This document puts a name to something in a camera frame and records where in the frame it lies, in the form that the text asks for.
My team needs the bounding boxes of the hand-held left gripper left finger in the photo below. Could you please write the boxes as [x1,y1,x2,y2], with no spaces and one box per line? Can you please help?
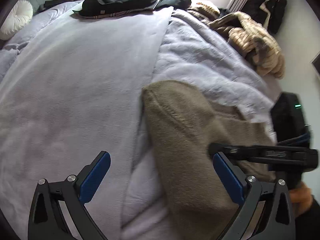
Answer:
[28,151,111,240]

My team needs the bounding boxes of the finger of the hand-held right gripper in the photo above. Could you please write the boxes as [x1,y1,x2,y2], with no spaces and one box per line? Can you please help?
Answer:
[207,142,309,167]

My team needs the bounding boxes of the dark cloth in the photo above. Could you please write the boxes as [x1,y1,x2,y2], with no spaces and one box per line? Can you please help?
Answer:
[44,0,66,8]

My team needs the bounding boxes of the black hanging clothes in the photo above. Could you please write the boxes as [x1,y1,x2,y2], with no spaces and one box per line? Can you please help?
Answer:
[246,0,287,35]

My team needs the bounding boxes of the black garment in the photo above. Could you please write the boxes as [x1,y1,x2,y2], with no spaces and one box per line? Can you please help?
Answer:
[154,0,192,11]

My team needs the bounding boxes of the tan striped blanket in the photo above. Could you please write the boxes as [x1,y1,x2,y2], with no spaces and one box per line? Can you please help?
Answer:
[187,1,286,81]

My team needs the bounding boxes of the person's right forearm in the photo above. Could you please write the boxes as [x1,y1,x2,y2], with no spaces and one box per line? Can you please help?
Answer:
[294,194,320,221]

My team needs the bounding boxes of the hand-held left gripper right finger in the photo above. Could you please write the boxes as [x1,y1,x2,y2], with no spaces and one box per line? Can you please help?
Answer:
[213,152,296,240]

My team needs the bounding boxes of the white round cushion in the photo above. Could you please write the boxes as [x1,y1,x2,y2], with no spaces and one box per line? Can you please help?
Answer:
[0,0,34,40]

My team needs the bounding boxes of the lavender fleece blanket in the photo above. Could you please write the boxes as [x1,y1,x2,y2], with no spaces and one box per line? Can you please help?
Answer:
[0,0,175,240]

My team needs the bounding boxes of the person's right hand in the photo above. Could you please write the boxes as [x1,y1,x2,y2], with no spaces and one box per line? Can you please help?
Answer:
[289,181,313,206]

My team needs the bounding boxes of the brown knit sweater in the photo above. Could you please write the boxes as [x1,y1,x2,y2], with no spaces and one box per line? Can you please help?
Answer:
[141,80,278,240]

